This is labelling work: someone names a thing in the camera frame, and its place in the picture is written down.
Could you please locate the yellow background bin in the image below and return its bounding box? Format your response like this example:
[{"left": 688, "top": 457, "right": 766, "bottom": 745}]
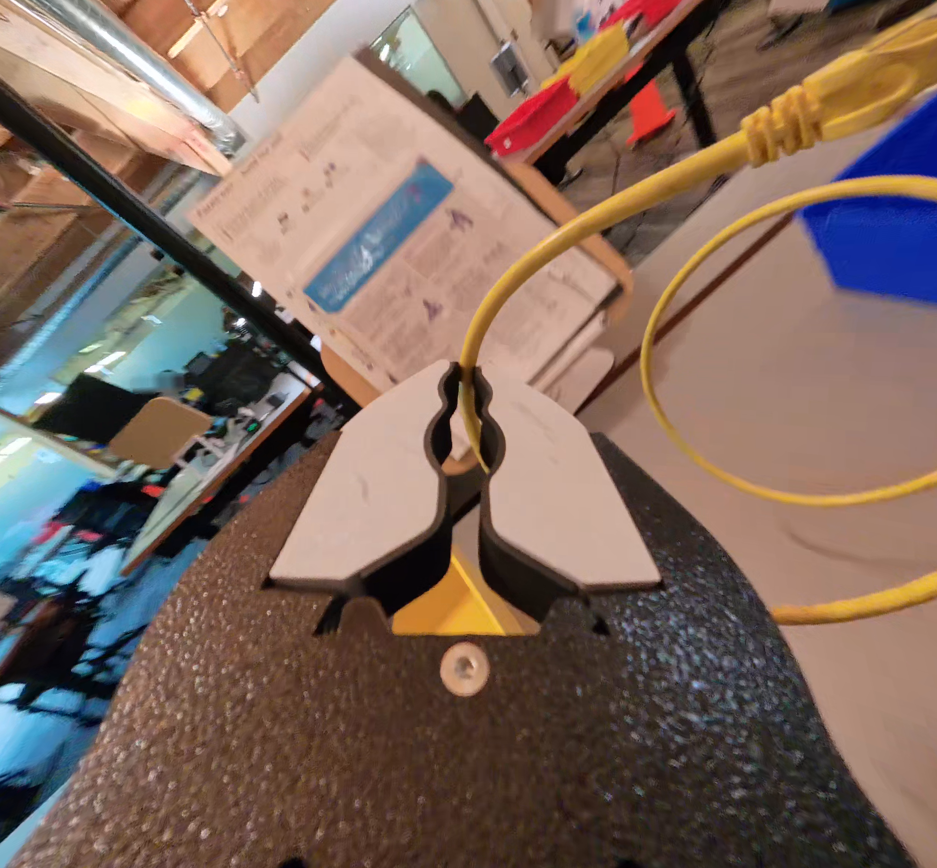
[{"left": 544, "top": 21, "right": 635, "bottom": 95}]

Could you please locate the silver ventilation duct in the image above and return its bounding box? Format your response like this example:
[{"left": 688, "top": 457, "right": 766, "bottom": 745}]
[{"left": 0, "top": 0, "right": 247, "bottom": 157}]

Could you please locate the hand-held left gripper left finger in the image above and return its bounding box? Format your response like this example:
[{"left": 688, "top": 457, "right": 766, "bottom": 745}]
[{"left": 268, "top": 360, "right": 462, "bottom": 596}]

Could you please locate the grey partition foot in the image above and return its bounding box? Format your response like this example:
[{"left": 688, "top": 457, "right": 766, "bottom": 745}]
[{"left": 538, "top": 347, "right": 617, "bottom": 413}]

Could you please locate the white wood-edged background table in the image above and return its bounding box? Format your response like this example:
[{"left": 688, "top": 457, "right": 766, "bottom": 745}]
[{"left": 121, "top": 369, "right": 325, "bottom": 578}]

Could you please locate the black frame post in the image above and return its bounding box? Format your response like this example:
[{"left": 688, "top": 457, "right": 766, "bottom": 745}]
[{"left": 0, "top": 81, "right": 365, "bottom": 417}]

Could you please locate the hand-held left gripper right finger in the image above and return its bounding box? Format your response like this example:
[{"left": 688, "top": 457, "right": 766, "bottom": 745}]
[{"left": 474, "top": 367, "right": 663, "bottom": 622}]

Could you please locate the black-legged background table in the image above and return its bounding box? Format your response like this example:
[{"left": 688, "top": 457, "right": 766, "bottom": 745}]
[{"left": 505, "top": 0, "right": 756, "bottom": 186}]

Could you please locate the small red plastic bin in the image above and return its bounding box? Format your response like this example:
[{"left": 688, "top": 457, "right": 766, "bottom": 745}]
[{"left": 485, "top": 74, "right": 581, "bottom": 161}]

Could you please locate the white printed poster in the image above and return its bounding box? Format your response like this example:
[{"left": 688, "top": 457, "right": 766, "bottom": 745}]
[{"left": 186, "top": 56, "right": 620, "bottom": 395}]

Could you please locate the yellow plastic bin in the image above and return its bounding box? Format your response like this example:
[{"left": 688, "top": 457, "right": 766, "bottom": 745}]
[{"left": 391, "top": 552, "right": 543, "bottom": 636}]

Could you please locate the yellow patch cable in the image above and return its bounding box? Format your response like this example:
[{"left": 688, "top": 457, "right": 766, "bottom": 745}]
[{"left": 460, "top": 4, "right": 937, "bottom": 626}]

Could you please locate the grey wall box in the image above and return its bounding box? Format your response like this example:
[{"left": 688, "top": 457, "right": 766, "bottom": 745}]
[{"left": 489, "top": 40, "right": 530, "bottom": 98}]

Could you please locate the tan wooden partition panel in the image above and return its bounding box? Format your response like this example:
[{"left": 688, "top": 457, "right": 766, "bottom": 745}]
[{"left": 318, "top": 161, "right": 635, "bottom": 409}]

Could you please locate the orange traffic cone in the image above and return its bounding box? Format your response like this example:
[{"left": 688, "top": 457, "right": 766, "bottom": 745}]
[{"left": 624, "top": 80, "right": 679, "bottom": 149}]

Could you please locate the black monitor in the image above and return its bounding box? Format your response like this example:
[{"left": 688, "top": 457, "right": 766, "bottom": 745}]
[{"left": 31, "top": 372, "right": 160, "bottom": 446}]

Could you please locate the blue plastic bin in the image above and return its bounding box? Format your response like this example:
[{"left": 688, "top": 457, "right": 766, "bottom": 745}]
[{"left": 798, "top": 96, "right": 937, "bottom": 307}]

